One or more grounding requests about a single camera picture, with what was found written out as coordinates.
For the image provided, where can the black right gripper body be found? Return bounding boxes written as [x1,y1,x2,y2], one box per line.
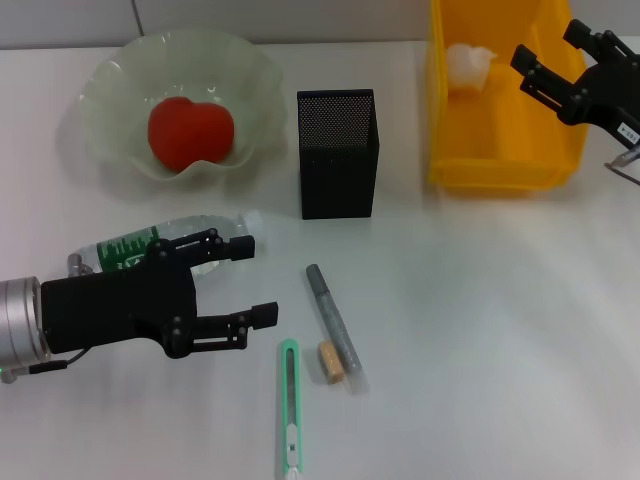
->
[558,48,640,147]

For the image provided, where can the white paper ball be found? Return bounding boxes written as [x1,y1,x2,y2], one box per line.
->
[446,43,499,95]

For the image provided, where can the green utility knife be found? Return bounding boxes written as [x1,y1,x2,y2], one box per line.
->
[277,338,304,476]

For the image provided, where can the red apple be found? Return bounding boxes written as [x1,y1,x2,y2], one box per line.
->
[147,97,235,174]

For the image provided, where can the black mesh pen holder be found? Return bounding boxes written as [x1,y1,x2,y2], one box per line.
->
[296,88,381,221]

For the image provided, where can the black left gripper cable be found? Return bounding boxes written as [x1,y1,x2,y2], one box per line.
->
[0,347,91,385]

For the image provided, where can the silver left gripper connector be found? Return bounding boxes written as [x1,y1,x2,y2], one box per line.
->
[67,253,94,276]

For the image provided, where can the grey marker pen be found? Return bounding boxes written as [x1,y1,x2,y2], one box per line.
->
[305,263,363,374]

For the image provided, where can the yellow plastic bin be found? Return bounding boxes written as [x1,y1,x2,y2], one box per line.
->
[427,0,597,194]

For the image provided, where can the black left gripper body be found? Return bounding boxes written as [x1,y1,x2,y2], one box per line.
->
[40,238,200,360]

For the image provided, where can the clear green-label water bottle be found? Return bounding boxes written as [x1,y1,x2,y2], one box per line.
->
[74,209,266,281]

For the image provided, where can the pale green wavy fruit plate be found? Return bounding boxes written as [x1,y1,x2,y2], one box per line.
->
[77,30,287,182]

